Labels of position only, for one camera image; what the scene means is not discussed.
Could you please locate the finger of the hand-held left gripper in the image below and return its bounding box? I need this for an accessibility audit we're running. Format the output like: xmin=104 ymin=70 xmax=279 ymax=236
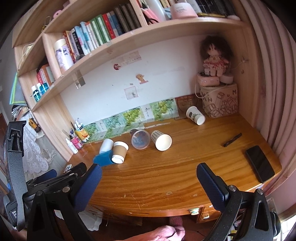
xmin=63 ymin=150 xmax=114 ymax=177
xmin=24 ymin=169 xmax=78 ymax=193

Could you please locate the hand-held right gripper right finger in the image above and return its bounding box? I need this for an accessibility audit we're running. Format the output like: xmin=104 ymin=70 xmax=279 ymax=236
xmin=196 ymin=163 xmax=282 ymax=241

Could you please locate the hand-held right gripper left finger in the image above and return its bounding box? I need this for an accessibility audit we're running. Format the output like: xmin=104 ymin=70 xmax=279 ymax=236
xmin=26 ymin=163 xmax=102 ymax=241

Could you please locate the plain white cup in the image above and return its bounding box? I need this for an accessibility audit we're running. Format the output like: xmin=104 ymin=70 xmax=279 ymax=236
xmin=100 ymin=138 xmax=114 ymax=154

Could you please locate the brown sleeved paper cup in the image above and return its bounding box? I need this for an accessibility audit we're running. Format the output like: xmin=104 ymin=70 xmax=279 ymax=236
xmin=111 ymin=141 xmax=129 ymax=164

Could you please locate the clear plastic cup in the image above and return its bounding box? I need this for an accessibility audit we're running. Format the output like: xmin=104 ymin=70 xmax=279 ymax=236
xmin=130 ymin=129 xmax=150 ymax=150

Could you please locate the striped white paper cup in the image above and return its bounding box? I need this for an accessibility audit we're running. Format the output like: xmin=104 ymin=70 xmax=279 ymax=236
xmin=150 ymin=130 xmax=173 ymax=152

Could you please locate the plant print paper cup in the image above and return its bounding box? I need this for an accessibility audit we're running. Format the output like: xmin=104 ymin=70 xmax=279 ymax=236
xmin=186 ymin=106 xmax=206 ymax=126

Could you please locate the white lace cloth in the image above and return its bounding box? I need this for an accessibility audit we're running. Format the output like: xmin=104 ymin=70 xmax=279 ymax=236
xmin=21 ymin=111 xmax=59 ymax=177

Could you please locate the white crumpled cloth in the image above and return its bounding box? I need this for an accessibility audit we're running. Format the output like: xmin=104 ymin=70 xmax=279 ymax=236
xmin=81 ymin=207 xmax=104 ymax=231

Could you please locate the pen holder with pens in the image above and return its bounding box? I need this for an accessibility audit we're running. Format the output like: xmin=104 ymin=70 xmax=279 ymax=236
xmin=70 ymin=118 xmax=90 ymax=149

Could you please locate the small white dropper bottle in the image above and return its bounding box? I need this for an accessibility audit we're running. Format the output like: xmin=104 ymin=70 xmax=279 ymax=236
xmin=65 ymin=138 xmax=79 ymax=154

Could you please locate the small brown glass bottle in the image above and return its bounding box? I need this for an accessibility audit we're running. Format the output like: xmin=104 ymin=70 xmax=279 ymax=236
xmin=29 ymin=118 xmax=42 ymax=133

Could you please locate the black pen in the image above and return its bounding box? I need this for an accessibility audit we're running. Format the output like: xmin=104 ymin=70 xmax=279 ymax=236
xmin=223 ymin=133 xmax=243 ymax=148

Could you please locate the black smartphone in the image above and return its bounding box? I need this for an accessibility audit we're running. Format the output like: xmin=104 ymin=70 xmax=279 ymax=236
xmin=245 ymin=145 xmax=275 ymax=184

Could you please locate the row of green leaf boxes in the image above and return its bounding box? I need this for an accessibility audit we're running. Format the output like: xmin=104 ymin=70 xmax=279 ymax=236
xmin=84 ymin=98 xmax=180 ymax=143

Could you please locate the teal bottle with white cap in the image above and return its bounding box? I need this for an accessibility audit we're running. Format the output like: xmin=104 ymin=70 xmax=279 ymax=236
xmin=37 ymin=83 xmax=50 ymax=94
xmin=31 ymin=85 xmax=41 ymax=103

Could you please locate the person's pink clothed leg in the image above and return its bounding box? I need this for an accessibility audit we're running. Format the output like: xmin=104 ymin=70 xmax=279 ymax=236
xmin=135 ymin=224 xmax=186 ymax=241

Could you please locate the green folder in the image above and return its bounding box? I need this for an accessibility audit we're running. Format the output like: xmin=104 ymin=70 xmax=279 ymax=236
xmin=9 ymin=72 xmax=26 ymax=106

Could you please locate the printed canvas storage box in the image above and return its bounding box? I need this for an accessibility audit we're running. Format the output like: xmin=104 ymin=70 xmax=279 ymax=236
xmin=200 ymin=83 xmax=239 ymax=119

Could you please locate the brown printed board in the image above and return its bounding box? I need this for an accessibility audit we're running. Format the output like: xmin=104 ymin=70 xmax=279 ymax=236
xmin=175 ymin=96 xmax=197 ymax=114

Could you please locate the short row of orange books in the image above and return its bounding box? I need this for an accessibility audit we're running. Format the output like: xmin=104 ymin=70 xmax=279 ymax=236
xmin=36 ymin=64 xmax=56 ymax=85

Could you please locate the pink patterned case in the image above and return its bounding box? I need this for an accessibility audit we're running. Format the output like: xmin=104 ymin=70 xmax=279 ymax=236
xmin=196 ymin=73 xmax=220 ymax=88

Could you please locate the white round speaker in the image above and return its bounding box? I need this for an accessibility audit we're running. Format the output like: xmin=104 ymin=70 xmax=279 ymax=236
xmin=219 ymin=72 xmax=234 ymax=85

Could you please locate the white printed cylinder bottle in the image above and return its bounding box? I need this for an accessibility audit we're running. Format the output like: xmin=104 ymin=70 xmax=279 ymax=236
xmin=54 ymin=38 xmax=75 ymax=71

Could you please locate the pink curtain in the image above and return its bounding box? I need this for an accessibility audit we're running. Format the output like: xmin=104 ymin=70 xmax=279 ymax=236
xmin=239 ymin=0 xmax=296 ymax=202

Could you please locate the curly haired rag doll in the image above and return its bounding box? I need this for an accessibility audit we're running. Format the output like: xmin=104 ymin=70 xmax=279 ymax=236
xmin=200 ymin=35 xmax=233 ymax=77

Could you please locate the long row of books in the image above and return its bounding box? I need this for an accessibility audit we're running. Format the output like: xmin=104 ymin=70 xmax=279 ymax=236
xmin=63 ymin=3 xmax=142 ymax=63

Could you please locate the wooden bookshelf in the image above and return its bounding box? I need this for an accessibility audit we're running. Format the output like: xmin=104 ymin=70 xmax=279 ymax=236
xmin=11 ymin=0 xmax=260 ymax=163

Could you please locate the tall white bottle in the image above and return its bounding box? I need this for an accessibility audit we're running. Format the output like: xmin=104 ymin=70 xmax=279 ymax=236
xmin=145 ymin=0 xmax=167 ymax=22

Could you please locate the pink cream jar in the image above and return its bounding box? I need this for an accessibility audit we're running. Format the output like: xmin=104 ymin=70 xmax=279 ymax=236
xmin=170 ymin=2 xmax=199 ymax=19

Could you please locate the row of dark books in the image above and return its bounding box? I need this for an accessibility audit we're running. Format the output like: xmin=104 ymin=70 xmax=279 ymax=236
xmin=194 ymin=0 xmax=237 ymax=17

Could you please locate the square plant wall sticker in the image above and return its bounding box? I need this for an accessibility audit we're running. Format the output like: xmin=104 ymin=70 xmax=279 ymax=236
xmin=124 ymin=86 xmax=138 ymax=100

